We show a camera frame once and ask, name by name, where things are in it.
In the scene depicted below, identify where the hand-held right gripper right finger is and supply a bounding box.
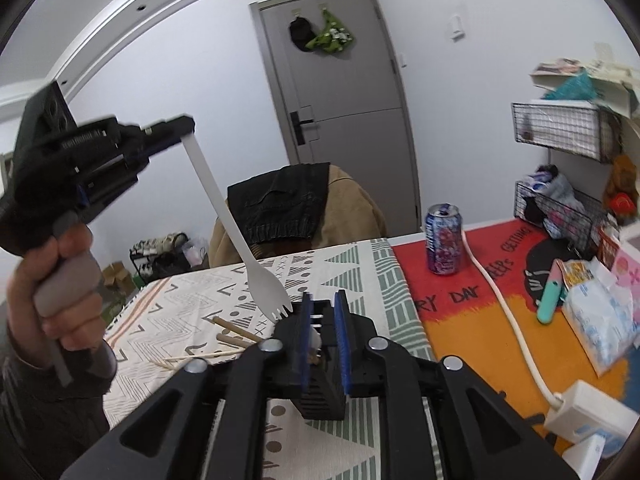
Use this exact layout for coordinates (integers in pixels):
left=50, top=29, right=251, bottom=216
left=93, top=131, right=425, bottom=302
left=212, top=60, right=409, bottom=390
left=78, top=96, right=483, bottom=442
left=334, top=289, right=576, bottom=480

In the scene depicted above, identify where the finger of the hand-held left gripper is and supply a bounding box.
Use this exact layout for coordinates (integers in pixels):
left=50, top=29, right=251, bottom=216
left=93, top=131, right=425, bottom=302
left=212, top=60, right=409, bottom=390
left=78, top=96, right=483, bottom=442
left=127, top=116, right=196, bottom=150
left=122, top=142, right=153, bottom=183

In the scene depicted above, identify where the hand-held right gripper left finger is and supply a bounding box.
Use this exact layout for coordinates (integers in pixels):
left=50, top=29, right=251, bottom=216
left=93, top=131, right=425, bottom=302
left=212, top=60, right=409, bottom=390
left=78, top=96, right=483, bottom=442
left=60, top=290, right=316, bottom=480

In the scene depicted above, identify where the pile of wooden chopsticks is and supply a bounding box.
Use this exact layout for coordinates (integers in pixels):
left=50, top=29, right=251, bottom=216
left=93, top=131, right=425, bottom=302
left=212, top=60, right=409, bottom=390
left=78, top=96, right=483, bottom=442
left=152, top=315, right=262, bottom=368

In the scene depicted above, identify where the white plastic fork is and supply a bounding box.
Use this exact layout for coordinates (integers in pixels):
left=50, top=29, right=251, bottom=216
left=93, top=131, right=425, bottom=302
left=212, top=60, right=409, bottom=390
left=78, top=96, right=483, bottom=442
left=181, top=132, right=291, bottom=321

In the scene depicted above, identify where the person's left forearm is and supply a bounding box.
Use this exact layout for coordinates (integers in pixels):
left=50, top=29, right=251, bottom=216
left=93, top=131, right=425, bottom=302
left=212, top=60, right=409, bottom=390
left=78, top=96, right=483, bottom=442
left=0, top=320, right=117, bottom=463

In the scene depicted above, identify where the person's left hand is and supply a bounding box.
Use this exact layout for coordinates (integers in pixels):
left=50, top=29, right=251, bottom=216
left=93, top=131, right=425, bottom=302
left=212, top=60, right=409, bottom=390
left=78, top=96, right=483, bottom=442
left=7, top=222, right=108, bottom=357

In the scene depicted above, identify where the group of shoes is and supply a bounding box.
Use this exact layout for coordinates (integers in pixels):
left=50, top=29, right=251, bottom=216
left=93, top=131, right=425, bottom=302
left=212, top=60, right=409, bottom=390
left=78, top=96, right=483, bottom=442
left=131, top=232, right=192, bottom=281

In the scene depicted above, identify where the black shoe rack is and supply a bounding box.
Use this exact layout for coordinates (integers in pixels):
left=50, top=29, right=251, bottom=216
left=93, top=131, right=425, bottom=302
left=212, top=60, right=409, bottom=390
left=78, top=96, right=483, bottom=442
left=129, top=232, right=193, bottom=286

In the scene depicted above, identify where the pink plastic bag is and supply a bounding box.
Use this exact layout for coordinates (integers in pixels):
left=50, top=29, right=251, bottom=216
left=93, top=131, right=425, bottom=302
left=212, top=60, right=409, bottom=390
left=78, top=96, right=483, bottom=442
left=182, top=239, right=209, bottom=262

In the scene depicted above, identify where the red orange printed mat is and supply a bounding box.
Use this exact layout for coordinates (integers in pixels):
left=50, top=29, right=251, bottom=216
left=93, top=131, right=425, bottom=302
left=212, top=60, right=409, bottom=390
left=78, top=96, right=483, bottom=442
left=390, top=217, right=632, bottom=461

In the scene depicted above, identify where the cardboard box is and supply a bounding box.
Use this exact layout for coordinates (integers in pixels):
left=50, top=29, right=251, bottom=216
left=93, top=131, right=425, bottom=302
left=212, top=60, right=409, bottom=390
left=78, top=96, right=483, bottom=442
left=102, top=262, right=137, bottom=297

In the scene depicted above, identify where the brown jacket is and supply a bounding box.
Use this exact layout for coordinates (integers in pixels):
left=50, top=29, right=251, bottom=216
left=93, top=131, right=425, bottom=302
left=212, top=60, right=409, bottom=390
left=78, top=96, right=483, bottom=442
left=209, top=162, right=388, bottom=266

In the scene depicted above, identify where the black denim jacket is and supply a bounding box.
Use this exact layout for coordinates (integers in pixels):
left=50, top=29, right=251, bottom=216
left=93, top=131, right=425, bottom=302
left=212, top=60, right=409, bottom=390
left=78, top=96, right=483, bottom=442
left=227, top=162, right=333, bottom=246

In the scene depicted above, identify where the blue drink can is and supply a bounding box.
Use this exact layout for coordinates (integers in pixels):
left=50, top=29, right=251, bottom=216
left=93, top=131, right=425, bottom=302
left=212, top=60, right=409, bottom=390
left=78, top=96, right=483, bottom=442
left=425, top=203, right=466, bottom=276

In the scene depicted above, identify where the patterned tablecloth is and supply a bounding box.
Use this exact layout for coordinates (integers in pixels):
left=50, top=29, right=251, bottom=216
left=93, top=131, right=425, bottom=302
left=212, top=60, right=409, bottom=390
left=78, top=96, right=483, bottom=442
left=102, top=237, right=441, bottom=480

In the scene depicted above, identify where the black hat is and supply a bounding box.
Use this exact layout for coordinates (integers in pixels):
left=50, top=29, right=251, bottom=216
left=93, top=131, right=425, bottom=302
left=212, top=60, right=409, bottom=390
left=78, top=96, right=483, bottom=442
left=288, top=16, right=317, bottom=52

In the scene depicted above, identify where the grey door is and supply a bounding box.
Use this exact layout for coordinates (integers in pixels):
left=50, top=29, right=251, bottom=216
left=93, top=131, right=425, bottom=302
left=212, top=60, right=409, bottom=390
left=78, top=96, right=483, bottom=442
left=250, top=0, right=421, bottom=233

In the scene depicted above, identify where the green patterned bag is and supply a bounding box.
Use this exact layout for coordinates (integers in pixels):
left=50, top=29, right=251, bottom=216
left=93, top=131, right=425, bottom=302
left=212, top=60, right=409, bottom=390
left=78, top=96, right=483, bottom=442
left=306, top=7, right=353, bottom=53

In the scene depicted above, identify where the teal pink brush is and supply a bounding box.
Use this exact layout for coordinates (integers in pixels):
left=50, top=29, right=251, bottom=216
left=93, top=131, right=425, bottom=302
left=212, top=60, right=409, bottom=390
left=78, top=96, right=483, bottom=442
left=536, top=260, right=563, bottom=325

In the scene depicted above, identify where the tissue pack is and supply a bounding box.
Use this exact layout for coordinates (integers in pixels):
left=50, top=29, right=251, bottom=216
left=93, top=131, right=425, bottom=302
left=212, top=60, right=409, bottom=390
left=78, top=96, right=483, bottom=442
left=562, top=260, right=638, bottom=378

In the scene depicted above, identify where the bundle of clothes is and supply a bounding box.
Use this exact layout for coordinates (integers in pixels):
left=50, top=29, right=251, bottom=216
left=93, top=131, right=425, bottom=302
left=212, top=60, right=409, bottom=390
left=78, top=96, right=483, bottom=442
left=522, top=165, right=586, bottom=238

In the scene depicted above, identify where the white power strip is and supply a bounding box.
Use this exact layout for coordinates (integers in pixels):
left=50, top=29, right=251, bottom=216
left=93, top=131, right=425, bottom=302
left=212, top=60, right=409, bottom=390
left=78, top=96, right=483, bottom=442
left=544, top=380, right=633, bottom=443

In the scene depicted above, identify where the white adapter box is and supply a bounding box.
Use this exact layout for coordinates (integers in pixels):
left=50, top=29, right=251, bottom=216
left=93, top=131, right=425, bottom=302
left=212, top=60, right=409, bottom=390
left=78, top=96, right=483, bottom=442
left=562, top=432, right=609, bottom=479

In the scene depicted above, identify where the colourful cartoon box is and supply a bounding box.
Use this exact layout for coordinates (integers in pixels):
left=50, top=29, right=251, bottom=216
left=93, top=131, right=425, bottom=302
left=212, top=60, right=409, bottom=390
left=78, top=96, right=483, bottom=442
left=597, top=225, right=622, bottom=267

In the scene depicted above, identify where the pink box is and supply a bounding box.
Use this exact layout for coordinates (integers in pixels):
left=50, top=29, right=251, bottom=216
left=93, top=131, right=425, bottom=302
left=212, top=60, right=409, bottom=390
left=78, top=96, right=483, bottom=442
left=607, top=240, right=640, bottom=326

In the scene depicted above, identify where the brown plush toy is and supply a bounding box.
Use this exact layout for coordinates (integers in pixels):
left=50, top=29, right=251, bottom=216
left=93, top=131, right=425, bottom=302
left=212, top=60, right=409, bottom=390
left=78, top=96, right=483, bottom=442
left=602, top=155, right=640, bottom=221

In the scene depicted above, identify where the teal plastic bag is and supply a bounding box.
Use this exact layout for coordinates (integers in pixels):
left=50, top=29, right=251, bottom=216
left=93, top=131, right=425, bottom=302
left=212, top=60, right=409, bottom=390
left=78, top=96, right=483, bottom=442
left=542, top=70, right=601, bottom=102

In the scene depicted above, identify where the stack of magazines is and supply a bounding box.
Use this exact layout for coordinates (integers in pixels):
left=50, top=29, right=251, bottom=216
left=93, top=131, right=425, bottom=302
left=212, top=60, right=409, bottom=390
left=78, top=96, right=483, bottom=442
left=530, top=57, right=583, bottom=79

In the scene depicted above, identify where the black door handle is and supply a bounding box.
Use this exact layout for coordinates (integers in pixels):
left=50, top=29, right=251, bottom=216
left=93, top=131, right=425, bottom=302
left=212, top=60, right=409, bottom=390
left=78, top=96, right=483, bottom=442
left=290, top=107, right=321, bottom=146

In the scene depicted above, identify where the white cable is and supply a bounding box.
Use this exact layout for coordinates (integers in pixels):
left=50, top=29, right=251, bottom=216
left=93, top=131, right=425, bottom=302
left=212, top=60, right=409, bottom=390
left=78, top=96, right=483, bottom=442
left=462, top=230, right=563, bottom=408

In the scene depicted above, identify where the small black wire basket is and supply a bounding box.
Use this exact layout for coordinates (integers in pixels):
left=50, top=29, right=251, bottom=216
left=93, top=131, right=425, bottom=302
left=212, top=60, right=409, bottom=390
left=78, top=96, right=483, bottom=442
left=515, top=180, right=608, bottom=256

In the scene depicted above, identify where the large black wire basket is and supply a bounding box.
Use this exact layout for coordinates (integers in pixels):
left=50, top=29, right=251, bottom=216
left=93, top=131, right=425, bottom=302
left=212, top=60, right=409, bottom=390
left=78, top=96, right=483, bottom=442
left=511, top=100, right=623, bottom=163

